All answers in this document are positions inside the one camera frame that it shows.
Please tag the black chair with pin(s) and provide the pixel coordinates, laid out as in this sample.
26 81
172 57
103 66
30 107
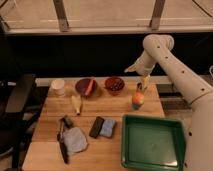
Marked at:
12 116

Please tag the blue sponge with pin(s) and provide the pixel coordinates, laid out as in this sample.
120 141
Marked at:
107 128

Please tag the red bowl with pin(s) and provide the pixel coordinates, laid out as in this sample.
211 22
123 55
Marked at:
109 81

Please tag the black rectangular block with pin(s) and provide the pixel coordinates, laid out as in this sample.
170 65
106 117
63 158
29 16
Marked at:
96 127

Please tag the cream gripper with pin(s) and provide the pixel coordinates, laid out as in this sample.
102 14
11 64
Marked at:
142 70

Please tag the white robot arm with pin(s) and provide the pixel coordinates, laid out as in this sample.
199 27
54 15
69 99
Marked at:
196 91

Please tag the dark grapes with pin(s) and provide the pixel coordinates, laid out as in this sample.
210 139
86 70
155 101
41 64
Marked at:
117 85

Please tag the green tray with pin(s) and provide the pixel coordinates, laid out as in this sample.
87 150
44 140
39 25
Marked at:
152 144

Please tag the orange carrot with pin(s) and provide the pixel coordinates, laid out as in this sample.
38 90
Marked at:
89 88

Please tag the purple bowl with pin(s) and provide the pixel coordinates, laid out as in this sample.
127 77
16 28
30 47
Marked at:
82 85

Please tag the black handled knife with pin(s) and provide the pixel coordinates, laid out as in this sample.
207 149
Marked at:
62 145

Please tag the peach on teal stand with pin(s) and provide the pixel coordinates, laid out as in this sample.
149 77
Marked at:
137 100

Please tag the grey-blue cloth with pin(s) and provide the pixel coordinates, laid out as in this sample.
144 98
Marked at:
75 140

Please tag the white cup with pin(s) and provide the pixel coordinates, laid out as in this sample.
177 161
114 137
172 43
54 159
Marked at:
58 86

